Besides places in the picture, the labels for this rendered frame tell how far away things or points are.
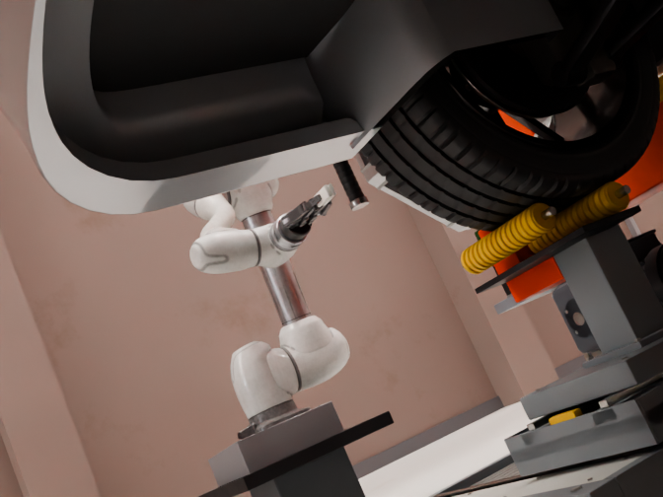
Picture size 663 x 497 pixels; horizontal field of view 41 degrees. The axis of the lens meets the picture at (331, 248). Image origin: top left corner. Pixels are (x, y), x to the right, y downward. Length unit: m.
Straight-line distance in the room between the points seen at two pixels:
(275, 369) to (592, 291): 1.30
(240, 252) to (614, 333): 1.01
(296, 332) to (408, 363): 2.78
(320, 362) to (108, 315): 2.40
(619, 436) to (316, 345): 1.47
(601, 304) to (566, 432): 0.27
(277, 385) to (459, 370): 3.07
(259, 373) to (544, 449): 1.28
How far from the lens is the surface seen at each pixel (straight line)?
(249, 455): 2.62
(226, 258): 2.30
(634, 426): 1.51
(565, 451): 1.65
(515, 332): 5.71
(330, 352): 2.85
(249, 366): 2.77
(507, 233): 1.71
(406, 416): 5.49
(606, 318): 1.74
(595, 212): 1.72
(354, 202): 2.01
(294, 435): 2.68
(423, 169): 1.64
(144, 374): 5.00
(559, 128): 2.02
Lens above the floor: 0.32
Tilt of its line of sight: 11 degrees up
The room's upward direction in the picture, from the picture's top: 24 degrees counter-clockwise
